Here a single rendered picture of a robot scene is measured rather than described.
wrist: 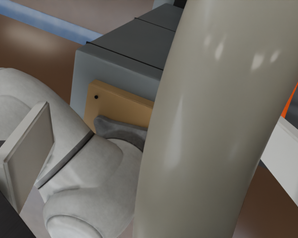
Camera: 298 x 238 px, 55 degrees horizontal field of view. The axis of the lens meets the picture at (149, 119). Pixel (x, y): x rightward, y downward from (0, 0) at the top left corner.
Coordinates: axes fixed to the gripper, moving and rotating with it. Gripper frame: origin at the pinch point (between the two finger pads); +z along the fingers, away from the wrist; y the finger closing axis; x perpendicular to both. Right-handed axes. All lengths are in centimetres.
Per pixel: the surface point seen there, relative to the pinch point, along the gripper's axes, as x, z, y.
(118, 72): -9, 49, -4
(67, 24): -10, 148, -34
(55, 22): -9, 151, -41
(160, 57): -8, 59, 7
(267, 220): -119, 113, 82
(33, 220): -184, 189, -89
